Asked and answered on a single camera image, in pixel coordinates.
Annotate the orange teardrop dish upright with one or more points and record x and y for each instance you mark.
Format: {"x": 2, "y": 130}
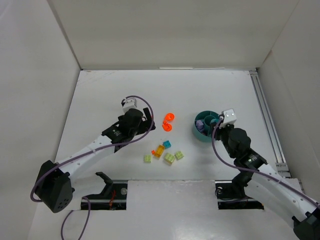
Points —
{"x": 169, "y": 117}

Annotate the orange teardrop dish overturned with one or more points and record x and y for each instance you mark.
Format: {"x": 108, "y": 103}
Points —
{"x": 167, "y": 127}

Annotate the light green sloped brick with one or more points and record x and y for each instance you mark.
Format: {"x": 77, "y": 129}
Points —
{"x": 169, "y": 158}

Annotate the orange yellow long brick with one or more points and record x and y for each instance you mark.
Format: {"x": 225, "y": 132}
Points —
{"x": 159, "y": 151}

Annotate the light green brick left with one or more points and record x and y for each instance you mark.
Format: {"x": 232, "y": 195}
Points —
{"x": 147, "y": 158}

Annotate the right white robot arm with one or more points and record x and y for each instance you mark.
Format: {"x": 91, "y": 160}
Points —
{"x": 259, "y": 181}

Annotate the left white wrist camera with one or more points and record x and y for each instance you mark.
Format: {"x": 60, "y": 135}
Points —
{"x": 129, "y": 103}

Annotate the teal square lego brick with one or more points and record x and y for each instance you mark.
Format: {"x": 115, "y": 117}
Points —
{"x": 167, "y": 144}

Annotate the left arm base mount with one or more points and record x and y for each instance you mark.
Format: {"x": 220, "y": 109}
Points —
{"x": 112, "y": 197}

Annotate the teal rounded lego piece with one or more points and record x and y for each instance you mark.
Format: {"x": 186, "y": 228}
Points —
{"x": 214, "y": 122}

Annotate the teal round divided container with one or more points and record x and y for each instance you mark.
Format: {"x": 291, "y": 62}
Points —
{"x": 206, "y": 116}

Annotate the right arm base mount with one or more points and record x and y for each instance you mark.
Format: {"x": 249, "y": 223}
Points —
{"x": 229, "y": 197}

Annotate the light green brick right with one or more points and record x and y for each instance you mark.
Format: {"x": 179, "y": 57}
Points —
{"x": 178, "y": 155}

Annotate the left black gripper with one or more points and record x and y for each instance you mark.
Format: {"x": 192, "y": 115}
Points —
{"x": 145, "y": 120}

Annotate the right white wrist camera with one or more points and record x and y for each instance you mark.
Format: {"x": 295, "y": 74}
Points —
{"x": 228, "y": 117}

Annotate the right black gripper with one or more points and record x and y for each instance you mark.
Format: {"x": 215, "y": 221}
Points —
{"x": 218, "y": 128}

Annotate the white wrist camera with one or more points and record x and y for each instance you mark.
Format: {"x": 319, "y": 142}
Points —
{"x": 228, "y": 117}
{"x": 129, "y": 103}

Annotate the purple hollow lego brick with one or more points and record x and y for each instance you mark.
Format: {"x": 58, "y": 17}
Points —
{"x": 203, "y": 131}

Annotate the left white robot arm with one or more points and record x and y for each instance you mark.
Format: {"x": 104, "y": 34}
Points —
{"x": 54, "y": 185}

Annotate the aluminium rail right edge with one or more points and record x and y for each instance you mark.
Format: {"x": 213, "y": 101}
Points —
{"x": 280, "y": 160}

